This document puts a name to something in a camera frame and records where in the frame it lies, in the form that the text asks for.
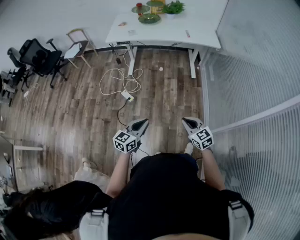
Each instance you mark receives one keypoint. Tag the black power adapter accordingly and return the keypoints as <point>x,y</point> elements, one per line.
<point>118,61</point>

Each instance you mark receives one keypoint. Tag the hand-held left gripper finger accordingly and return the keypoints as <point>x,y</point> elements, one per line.
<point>143,130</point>
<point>138,120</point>

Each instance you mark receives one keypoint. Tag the person's left white shoe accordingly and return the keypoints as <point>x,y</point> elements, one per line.
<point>158,153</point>

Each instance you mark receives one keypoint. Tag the red cup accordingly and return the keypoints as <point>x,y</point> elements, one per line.
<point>139,4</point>

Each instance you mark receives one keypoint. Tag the slim black office chair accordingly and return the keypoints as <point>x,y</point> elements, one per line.
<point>16,63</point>

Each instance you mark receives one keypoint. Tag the white power strip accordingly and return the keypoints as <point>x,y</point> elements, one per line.
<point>127,95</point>

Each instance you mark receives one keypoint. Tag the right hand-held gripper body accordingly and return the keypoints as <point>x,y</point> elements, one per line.
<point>201,139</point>

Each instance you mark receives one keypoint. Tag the red white snack bar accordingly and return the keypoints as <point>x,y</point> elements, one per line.
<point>187,33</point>

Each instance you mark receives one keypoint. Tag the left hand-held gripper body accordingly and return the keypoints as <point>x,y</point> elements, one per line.
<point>124,141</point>

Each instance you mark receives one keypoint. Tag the white side table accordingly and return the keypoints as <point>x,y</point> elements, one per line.
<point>28,147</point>

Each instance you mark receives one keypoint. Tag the white desk leg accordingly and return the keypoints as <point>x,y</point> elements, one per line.
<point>132,61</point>
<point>192,65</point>

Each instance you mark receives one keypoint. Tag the black desk control panel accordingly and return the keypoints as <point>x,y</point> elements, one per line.
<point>123,42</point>

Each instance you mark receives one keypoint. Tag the clear white small packet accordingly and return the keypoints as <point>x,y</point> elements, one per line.
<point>132,32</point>

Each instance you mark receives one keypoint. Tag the orange snack packet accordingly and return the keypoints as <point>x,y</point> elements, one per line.
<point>122,23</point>

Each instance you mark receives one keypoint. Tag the yellow book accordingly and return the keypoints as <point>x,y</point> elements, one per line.
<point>156,9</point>

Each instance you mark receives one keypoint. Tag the person's black clothing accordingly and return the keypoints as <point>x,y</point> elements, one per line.
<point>168,199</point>

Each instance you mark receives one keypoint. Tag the white papers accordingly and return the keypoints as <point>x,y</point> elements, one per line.
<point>72,51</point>

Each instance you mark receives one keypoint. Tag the person's right forearm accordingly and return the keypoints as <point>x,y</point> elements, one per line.
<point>213,168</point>

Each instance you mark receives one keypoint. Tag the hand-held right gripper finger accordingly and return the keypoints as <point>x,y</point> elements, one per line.
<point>197,118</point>
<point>187,129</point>

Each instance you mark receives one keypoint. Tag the person's left forearm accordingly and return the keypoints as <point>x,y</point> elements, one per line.
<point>119,173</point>

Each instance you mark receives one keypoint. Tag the large black office chair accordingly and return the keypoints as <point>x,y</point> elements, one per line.
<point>39,58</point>

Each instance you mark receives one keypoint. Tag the green potted plant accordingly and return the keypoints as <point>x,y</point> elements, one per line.
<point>173,8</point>

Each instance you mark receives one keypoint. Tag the wooden chair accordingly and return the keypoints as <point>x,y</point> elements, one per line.
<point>82,44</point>

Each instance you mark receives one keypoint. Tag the green glass tiered plates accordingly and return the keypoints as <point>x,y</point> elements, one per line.
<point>148,18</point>

